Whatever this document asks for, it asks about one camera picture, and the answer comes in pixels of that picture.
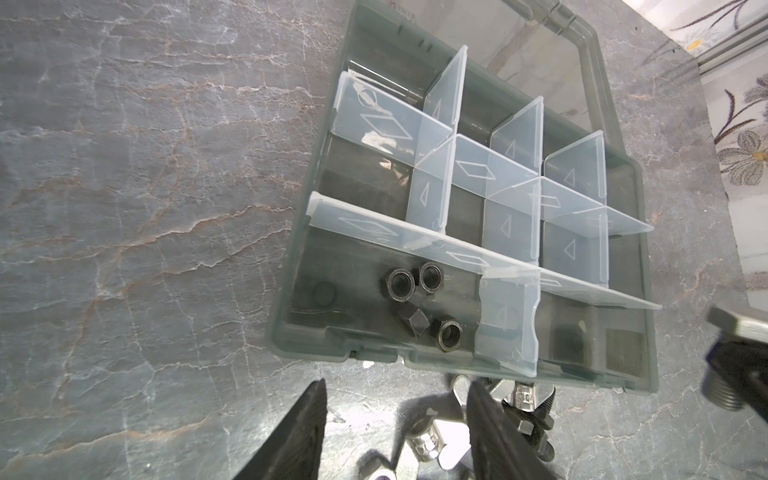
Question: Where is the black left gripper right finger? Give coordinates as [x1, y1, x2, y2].
[466, 381, 556, 480]

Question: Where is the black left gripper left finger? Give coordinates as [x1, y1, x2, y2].
[234, 379, 327, 479]

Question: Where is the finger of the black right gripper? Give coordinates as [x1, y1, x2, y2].
[707, 339, 767, 421]

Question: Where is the silver hex bolt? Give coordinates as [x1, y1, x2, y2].
[701, 303, 767, 419]

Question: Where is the black hex nut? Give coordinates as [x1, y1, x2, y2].
[417, 261, 444, 295]
[430, 315, 463, 352]
[380, 268, 416, 303]
[395, 302, 431, 338]

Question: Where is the silver wing nut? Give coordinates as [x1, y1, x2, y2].
[490, 379, 556, 412]

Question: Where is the grey plastic organizer box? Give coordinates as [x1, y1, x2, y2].
[266, 1, 658, 392]

